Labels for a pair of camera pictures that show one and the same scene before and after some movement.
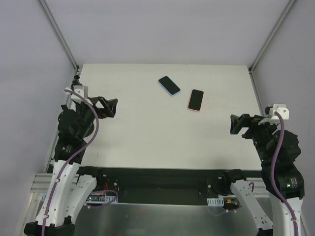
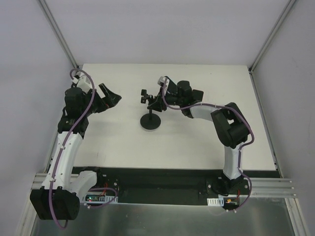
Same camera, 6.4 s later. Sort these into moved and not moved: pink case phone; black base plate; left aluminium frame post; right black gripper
Moved: right black gripper
Not moved: pink case phone; left aluminium frame post; black base plate
